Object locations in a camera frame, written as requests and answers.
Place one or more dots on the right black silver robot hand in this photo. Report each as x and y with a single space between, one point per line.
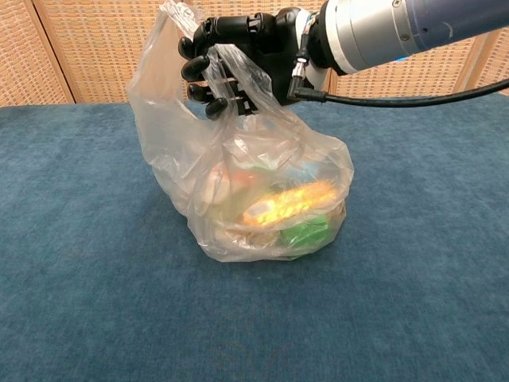
274 40

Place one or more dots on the clear plastic shopping bag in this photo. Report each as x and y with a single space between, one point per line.
175 159

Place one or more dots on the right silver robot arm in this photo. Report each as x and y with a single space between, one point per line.
397 32

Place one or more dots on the light blue snack packet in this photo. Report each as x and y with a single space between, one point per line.
308 170

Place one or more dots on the orange snack packet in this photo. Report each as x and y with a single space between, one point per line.
243 179

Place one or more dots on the beige round packet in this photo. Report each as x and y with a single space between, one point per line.
214 187

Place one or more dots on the yellow snack packet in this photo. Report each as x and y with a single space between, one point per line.
290 205

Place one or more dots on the woven rattan folding screen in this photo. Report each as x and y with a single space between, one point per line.
79 47

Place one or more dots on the green snack packet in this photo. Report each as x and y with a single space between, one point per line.
306 232

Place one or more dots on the blue carpet table mat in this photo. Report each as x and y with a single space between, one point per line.
79 278

